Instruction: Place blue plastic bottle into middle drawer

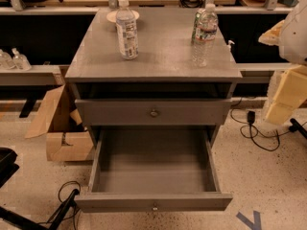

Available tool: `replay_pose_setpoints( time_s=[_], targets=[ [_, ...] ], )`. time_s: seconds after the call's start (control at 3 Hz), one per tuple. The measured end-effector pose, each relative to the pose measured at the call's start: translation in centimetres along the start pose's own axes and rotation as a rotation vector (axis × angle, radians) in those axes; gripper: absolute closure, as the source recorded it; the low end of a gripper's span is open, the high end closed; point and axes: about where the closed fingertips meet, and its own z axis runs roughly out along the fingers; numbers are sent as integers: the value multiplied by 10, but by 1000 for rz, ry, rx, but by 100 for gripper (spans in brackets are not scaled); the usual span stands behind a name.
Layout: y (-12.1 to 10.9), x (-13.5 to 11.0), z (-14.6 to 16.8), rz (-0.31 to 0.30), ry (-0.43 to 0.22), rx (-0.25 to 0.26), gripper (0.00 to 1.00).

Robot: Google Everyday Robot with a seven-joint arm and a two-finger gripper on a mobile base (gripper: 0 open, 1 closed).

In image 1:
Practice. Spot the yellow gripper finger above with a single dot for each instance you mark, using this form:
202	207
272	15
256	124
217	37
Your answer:
287	93
271	36

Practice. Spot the blue label plastic bottle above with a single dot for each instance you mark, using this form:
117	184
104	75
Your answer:
126	30

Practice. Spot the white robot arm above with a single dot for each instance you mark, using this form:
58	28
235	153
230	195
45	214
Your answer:
290	36

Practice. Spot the small white pump bottle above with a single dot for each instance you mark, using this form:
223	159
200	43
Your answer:
230	45

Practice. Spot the clear green label water bottle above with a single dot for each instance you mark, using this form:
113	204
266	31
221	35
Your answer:
204	33

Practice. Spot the grey wooden drawer cabinet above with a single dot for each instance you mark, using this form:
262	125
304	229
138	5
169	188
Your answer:
163	71

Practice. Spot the closed grey upper drawer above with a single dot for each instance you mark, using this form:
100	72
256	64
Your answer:
152	113

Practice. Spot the open grey middle drawer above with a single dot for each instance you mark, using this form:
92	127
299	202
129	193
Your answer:
153	170

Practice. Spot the clear sanitizer pump bottle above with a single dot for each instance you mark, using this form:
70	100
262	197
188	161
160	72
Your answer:
20	61

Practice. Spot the black caster leg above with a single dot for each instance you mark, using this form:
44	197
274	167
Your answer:
296	126

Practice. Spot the white ceramic bowl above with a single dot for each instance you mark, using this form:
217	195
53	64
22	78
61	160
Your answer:
112	16

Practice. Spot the brown cardboard box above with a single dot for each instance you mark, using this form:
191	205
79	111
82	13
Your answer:
58	118

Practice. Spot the black stand leg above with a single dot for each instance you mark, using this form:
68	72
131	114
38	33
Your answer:
54	221

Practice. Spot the black chair edge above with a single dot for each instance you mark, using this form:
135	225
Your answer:
7	164

